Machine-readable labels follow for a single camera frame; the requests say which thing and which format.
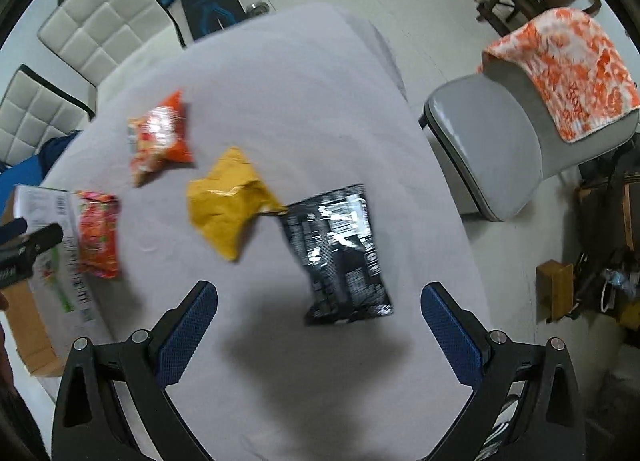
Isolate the orange patterned towel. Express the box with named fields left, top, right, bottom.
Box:
left=477, top=7, right=640, bottom=144

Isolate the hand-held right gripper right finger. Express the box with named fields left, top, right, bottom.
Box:
left=420, top=282, right=587, bottom=461

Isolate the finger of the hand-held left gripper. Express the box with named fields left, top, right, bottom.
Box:
left=0, top=218, right=64, bottom=288

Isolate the red snack packet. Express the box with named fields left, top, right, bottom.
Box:
left=75, top=190, right=122, bottom=280

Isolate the small wooden box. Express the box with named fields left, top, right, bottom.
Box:
left=536, top=261, right=575, bottom=324

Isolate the cardboard box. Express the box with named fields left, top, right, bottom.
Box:
left=0, top=184, right=112, bottom=377

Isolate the grey chair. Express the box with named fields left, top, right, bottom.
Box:
left=419, top=53, right=640, bottom=222

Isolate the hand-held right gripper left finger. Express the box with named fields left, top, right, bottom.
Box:
left=51, top=280, right=219, bottom=461

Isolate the white quilted chair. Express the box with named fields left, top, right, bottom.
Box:
left=0, top=64, right=96, bottom=169
left=37, top=0, right=187, bottom=100

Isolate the yellow snack packet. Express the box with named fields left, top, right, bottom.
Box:
left=186, top=146, right=290, bottom=262

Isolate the black snack packet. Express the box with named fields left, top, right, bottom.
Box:
left=278, top=184, right=394, bottom=326

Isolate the orange snack packet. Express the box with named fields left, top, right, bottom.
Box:
left=127, top=89, right=195, bottom=188

